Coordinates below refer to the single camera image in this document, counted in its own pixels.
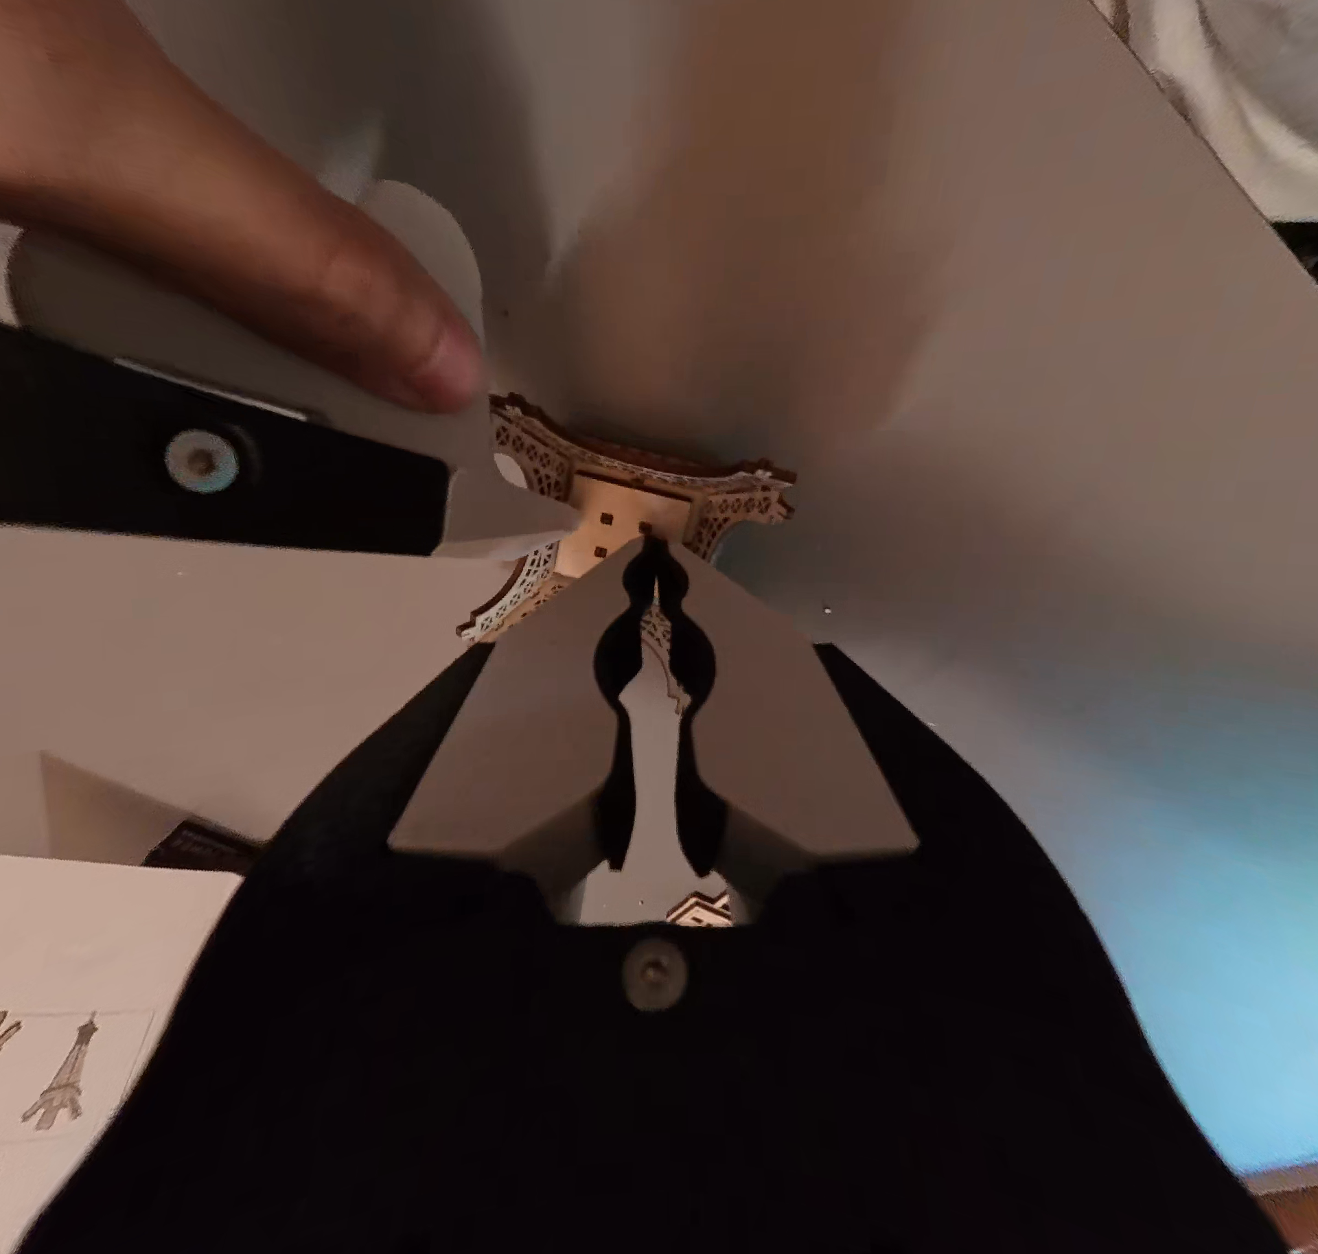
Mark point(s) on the white instruction leaflet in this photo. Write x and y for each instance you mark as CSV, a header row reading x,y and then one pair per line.
x,y
83,946

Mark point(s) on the black puzzle box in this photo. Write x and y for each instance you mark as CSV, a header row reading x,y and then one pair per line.
x,y
207,847

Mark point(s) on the wooden tower spire piece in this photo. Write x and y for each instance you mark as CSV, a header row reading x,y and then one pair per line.
x,y
664,657

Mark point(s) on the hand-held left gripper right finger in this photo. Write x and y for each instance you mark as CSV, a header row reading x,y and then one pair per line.
x,y
794,750

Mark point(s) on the cream cloth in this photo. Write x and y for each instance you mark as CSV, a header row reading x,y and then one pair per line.
x,y
1236,59

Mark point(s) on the grey desk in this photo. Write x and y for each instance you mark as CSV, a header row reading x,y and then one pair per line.
x,y
824,246

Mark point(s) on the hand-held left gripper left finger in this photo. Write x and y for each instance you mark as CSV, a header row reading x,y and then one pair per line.
x,y
516,750

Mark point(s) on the wooden Eiffel tower model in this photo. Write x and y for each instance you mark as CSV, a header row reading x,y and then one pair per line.
x,y
619,497

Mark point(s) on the person's right hand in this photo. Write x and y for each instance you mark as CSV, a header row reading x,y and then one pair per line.
x,y
207,172

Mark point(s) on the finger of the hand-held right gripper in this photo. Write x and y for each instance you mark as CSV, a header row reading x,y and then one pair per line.
x,y
155,318
444,246

